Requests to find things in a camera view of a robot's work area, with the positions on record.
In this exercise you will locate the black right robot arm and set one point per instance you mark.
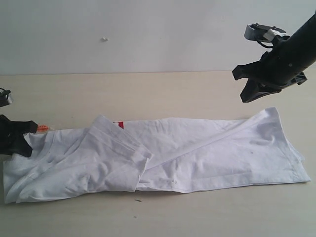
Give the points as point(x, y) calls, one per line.
point(306, 30)

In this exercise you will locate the white t-shirt red lettering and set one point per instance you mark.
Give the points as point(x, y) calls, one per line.
point(172, 154)

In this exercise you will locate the orange neck label tag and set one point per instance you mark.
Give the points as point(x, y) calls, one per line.
point(43, 128)

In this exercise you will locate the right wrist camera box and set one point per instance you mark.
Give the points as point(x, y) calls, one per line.
point(266, 36)

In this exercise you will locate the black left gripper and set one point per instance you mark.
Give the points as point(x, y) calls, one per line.
point(18, 144)

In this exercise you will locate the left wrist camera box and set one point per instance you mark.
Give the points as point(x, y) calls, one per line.
point(5, 97)

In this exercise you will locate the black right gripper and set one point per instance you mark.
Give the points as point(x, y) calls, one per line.
point(283, 66)

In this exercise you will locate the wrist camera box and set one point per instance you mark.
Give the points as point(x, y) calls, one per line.
point(5, 97)
point(266, 36)

